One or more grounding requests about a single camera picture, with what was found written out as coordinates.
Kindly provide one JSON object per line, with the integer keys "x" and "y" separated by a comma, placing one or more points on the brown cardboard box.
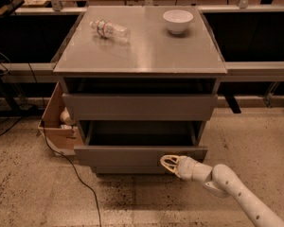
{"x": 59, "y": 136}

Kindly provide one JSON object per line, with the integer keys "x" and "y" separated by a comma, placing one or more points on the grey metal rail frame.
{"x": 151, "y": 50}

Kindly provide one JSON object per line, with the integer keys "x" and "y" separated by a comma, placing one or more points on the white cup in box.
{"x": 66, "y": 118}

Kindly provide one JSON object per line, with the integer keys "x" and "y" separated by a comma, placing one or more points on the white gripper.
{"x": 187, "y": 167}

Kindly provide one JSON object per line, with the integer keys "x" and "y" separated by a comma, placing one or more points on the grey drawer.
{"x": 135, "y": 107}
{"x": 116, "y": 146}

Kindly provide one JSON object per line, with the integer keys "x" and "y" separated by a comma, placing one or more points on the clear plastic water bottle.
{"x": 109, "y": 30}

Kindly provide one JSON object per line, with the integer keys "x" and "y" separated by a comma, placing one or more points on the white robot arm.
{"x": 222, "y": 181}

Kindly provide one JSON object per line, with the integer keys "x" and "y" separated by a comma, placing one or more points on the grey top drawer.
{"x": 135, "y": 107}

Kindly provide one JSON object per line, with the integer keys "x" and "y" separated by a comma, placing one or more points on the white ceramic bowl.
{"x": 177, "y": 21}

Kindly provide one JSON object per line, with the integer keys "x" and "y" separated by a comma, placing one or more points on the grey drawer cabinet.
{"x": 136, "y": 91}

